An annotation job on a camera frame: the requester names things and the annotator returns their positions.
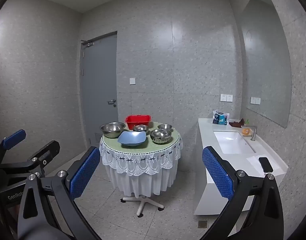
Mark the floor drain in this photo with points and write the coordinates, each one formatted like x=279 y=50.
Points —
x=203 y=224

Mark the door vent grille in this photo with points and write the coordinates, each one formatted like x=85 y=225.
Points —
x=98 y=138

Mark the wall mirror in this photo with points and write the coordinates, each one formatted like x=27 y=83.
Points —
x=266 y=67

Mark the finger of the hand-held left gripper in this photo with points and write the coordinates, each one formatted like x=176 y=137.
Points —
x=46 y=152
x=14 y=137

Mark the white light switch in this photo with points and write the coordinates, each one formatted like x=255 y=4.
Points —
x=132 y=81

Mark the orange soap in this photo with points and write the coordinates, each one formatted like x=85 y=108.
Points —
x=246 y=131

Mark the steel faucet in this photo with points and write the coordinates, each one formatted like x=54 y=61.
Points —
x=253 y=133

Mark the green checked table mat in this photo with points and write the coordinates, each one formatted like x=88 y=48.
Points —
x=175 y=137

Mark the steel bowl nested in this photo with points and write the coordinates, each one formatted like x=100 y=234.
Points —
x=159 y=133

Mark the white lace tablecloth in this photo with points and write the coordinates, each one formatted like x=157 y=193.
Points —
x=140 y=175

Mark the blue tissue pack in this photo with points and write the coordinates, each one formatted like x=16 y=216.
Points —
x=220 y=118

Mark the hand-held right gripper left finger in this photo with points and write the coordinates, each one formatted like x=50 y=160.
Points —
x=83 y=172

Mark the white sink basin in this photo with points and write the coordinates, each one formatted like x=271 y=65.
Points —
x=233 y=142

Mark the large steel bowl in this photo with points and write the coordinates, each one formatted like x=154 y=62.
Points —
x=113 y=129

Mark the ribbed steel bowl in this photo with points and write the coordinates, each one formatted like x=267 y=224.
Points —
x=161 y=140

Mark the small steel bowl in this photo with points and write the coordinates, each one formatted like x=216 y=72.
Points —
x=140 y=128

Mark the brown cloth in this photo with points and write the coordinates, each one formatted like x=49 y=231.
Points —
x=236 y=123

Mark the white sink counter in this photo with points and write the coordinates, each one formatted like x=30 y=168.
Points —
x=208 y=140

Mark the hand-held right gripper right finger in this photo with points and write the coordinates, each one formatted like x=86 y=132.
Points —
x=218 y=172

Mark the black phone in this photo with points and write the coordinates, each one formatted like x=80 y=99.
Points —
x=265 y=164

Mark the blue wavy plate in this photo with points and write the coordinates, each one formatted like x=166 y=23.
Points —
x=131 y=140

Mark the door closer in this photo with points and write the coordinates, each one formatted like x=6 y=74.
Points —
x=87 y=43

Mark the white star table base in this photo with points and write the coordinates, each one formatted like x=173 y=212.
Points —
x=142 y=203

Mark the red plastic basin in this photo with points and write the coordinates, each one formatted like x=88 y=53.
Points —
x=138 y=122

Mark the medium steel bowl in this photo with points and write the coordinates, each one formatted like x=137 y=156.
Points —
x=165 y=127

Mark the grey door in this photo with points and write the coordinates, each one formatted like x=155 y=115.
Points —
x=99 y=80

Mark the white wall socket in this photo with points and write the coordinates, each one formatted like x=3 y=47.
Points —
x=226 y=97

